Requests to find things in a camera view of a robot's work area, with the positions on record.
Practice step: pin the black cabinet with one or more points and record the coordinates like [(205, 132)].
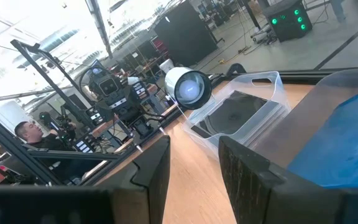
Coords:
[(185, 37)]

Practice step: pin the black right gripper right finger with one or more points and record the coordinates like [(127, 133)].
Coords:
[(253, 186)]

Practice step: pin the white cylindrical projector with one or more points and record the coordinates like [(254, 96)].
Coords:
[(174, 81)]

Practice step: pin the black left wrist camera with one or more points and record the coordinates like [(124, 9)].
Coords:
[(109, 86)]

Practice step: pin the clear plastic bin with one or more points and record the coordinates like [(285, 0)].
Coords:
[(228, 84)]

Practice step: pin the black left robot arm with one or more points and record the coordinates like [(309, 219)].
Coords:
[(140, 90)]

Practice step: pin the black computer with green lights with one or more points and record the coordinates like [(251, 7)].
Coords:
[(287, 28)]

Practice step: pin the clear black jewel case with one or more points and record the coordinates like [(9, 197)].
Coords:
[(232, 115)]

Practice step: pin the blue plastic lid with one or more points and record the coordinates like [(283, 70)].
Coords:
[(337, 146)]

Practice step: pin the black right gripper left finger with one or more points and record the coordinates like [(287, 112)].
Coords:
[(148, 186)]

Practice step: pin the person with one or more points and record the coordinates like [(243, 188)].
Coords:
[(42, 144)]

